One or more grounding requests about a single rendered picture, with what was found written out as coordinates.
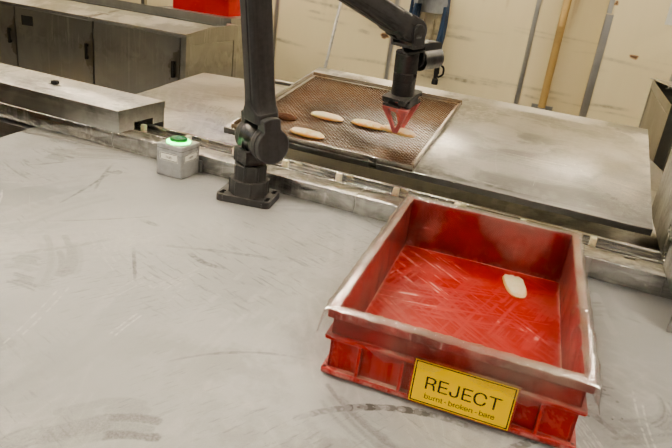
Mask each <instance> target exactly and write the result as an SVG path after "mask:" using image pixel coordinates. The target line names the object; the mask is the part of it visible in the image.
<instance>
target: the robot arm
mask: <svg viewBox="0 0 672 448"><path fill-rule="evenodd" d="M338 1H340V2H342V3H343V4H345V5H346V6H348V7H349V8H351V9H353V10H354V11H356V12H357V13H359V14H360V15H362V16H364V17H365V18H367V19H368V20H370V21H372V22H373V23H375V24H376V25H377V26H378V27H379V28H380V29H382V30H383V31H385V33H386V34H387V35H389V36H390V37H391V44H393V45H396V46H400V47H404V48H402V49H397V50H396V55H395V63H394V72H393V81H392V89H391V91H389V92H387V93H385V94H383V95H382V101H383V104H382V108H383V110H384V112H385V114H386V117H387V119H388V121H389V124H390V127H391V131H392V132H393V133H398V131H399V129H400V128H405V127H406V125H407V123H408V122H409V120H410V118H411V117H412V116H413V114H414V113H415V111H416V110H417V108H418V107H419V105H420V99H418V96H421V97H422V92H423V91H421V90H417V89H415V85H416V78H417V71H424V70H429V69H435V68H439V67H441V66H442V64H443V62H444V53H443V50H442V43H441V42H438V41H434V40H430V39H429V40H425V37H426V34H427V25H426V23H425V22H424V21H423V20H422V19H421V18H419V17H418V16H416V15H415V14H412V13H410V12H408V11H407V10H405V9H404V8H402V7H400V6H398V5H396V4H394V3H392V2H391V1H389V0H338ZM240 15H241V33H242V51H243V69H244V88H245V104H244V109H242V110H241V122H240V123H239V124H238V126H237V128H236V131H235V141H236V143H237V145H234V158H233V159H234V160H235V164H234V173H233V174H232V175H231V176H229V182H228V183H227V184H225V185H224V186H223V187H222V188H221V189H219V190H218V191H217V194H216V199H217V200H219V201H224V202H229V203H234V204H240V205H245V206H250V207H255V208H260V209H270V208H271V207H272V205H273V204H274V203H275V202H276V201H277V200H278V199H279V193H280V191H279V190H276V189H271V188H269V186H270V178H268V177H267V176H266V173H267V166H266V164H269V165H273V164H276V163H278V162H280V161H281V160H282V159H283V158H284V157H285V156H286V154H287V152H288V149H289V140H288V137H287V135H286V134H285V133H284V132H283V131H282V130H281V119H279V118H278V108H277V105H276V95H275V73H274V42H273V11H272V0H240ZM410 108H411V110H410ZM391 111H393V112H396V116H397V121H398V123H397V126H396V127H395V126H394V122H393V118H392V115H391ZM409 111H410V112H409Z"/></svg>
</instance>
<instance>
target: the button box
mask: <svg viewBox="0 0 672 448"><path fill-rule="evenodd" d="M166 140H167V139H165V140H162V141H159V142H157V173H159V174H163V175H166V176H170V177H173V178H177V179H183V178H186V177H188V176H191V175H193V174H195V173H198V172H199V173H202V169H203V161H201V160H199V147H200V143H199V142H197V141H193V140H191V143H190V144H188V145H172V144H169V143H167V142H166Z"/></svg>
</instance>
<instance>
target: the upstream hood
mask: <svg viewBox="0 0 672 448"><path fill-rule="evenodd" d="M0 102H1V103H5V104H9V105H13V106H16V107H20V108H24V109H28V110H32V111H36V112H39V113H43V114H47V115H51V116H55V117H59V118H62V119H66V120H70V121H74V122H78V123H82V124H85V125H89V126H93V127H97V128H101V129H105V130H108V131H112V132H116V133H122V132H125V131H129V130H133V129H134V122H138V121H141V122H145V123H149V124H153V125H157V126H161V127H164V108H165V101H162V100H158V99H154V98H149V97H145V96H141V95H136V94H132V93H128V92H124V91H119V90H115V89H111V88H106V87H102V86H98V85H93V84H89V83H85V82H80V81H76V80H72V79H67V78H63V77H59V76H54V75H50V74H46V73H42V72H37V71H33V70H29V69H25V68H20V67H16V66H12V65H7V64H3V63H0Z"/></svg>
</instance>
